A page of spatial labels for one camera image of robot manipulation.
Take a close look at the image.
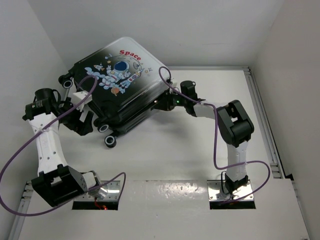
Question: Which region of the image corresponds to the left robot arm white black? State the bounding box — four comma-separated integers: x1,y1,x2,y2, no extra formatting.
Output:
22,88,101,207

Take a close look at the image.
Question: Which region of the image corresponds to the grey lined suitcase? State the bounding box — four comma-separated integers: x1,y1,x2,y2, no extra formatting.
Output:
58,36,170,148

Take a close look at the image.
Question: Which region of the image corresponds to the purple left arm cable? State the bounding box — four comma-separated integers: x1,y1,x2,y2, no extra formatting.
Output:
0,75,127,217

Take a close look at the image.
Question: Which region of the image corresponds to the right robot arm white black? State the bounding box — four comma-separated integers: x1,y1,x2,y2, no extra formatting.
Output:
155,80,255,195

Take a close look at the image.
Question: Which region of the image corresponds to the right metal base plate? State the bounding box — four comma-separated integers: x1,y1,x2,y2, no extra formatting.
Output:
207,180,254,203

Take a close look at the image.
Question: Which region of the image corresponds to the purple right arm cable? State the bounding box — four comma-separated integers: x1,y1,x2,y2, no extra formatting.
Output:
158,66,271,204

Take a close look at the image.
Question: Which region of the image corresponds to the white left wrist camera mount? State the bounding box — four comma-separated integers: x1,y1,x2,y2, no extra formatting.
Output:
71,91,92,112

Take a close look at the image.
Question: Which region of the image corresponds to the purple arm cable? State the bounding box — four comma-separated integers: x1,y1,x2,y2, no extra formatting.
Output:
0,75,127,217
158,66,271,204

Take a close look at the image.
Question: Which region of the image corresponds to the metal base plate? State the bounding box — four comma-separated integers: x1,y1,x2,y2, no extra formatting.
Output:
86,180,121,201
207,180,254,203

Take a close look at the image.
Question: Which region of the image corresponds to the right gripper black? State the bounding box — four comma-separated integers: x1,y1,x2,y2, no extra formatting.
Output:
155,88,188,112

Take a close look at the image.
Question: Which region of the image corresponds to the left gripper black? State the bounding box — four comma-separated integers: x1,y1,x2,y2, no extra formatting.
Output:
58,97,93,136

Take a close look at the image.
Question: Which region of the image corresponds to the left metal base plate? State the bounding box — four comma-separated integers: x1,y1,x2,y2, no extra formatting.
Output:
86,180,121,201

